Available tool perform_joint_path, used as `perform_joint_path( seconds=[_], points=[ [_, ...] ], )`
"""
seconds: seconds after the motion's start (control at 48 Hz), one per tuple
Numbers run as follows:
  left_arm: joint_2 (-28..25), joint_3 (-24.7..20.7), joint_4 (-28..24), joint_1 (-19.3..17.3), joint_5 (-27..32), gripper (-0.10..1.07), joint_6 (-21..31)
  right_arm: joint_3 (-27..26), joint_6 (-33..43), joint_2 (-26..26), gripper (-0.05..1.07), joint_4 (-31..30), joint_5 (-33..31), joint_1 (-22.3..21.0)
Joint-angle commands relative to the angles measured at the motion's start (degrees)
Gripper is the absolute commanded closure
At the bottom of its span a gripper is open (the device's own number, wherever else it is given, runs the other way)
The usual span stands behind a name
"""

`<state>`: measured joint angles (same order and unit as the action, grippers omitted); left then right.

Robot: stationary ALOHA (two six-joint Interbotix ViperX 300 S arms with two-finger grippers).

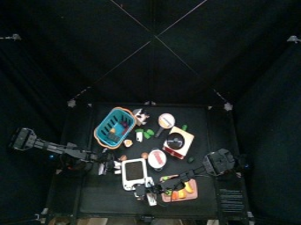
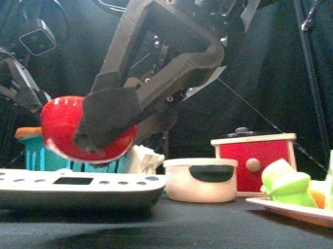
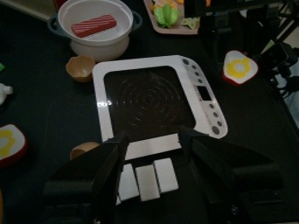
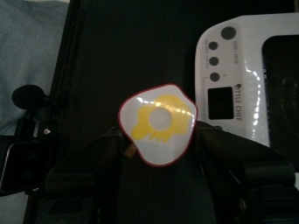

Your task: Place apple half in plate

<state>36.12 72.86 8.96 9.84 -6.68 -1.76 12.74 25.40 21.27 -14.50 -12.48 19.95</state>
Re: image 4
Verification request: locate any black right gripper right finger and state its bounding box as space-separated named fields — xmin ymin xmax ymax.
xmin=194 ymin=120 xmax=299 ymax=224

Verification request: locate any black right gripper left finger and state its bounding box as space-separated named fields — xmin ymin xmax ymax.
xmin=35 ymin=127 xmax=127 ymax=224

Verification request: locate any toy fried egg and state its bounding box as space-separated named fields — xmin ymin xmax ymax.
xmin=117 ymin=82 xmax=201 ymax=168

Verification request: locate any white toy microwave oven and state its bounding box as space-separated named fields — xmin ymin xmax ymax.
xmin=194 ymin=11 xmax=299 ymax=191

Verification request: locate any black clamp mount with knob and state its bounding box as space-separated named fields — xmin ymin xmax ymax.
xmin=0 ymin=84 xmax=54 ymax=197

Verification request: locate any black table edge frame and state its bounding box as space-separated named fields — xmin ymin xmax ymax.
xmin=23 ymin=0 xmax=90 ymax=224

